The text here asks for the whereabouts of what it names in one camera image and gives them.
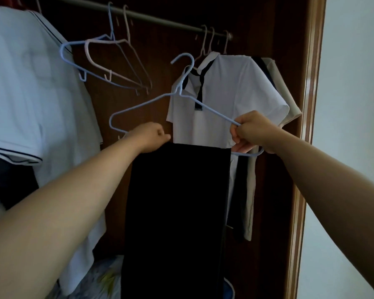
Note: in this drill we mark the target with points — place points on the person's left hand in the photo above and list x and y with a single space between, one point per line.
149 137

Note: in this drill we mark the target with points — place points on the person's right hand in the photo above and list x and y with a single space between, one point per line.
257 130

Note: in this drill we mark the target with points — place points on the cream t-shirt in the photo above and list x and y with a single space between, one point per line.
291 105

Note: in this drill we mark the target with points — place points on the white polo shirt black trim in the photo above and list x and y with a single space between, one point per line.
237 90

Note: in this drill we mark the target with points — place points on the blue hanger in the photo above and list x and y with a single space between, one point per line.
212 109

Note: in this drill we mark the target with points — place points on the pink hanger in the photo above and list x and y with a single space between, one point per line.
226 43
212 40
203 43

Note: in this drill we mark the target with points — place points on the person's right forearm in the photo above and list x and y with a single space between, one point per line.
336 189

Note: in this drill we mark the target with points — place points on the person's left forearm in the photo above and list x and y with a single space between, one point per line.
56 214

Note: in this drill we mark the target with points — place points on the metal closet rod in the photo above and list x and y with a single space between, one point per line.
162 19

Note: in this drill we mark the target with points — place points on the row of pastel hangers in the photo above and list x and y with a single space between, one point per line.
62 57

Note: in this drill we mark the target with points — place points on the white shirt dark trim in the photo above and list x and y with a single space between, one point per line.
34 90

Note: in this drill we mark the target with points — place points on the black hanging garment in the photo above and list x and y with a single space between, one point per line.
9 180

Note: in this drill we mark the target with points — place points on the navy bag white piping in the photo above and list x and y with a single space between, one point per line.
229 291

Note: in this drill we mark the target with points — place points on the red garment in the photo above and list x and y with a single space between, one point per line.
3 1

